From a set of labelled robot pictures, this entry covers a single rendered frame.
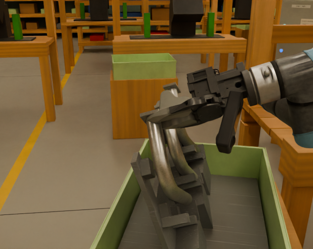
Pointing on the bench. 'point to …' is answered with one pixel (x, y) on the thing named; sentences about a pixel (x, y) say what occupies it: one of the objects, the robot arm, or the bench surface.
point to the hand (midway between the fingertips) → (156, 124)
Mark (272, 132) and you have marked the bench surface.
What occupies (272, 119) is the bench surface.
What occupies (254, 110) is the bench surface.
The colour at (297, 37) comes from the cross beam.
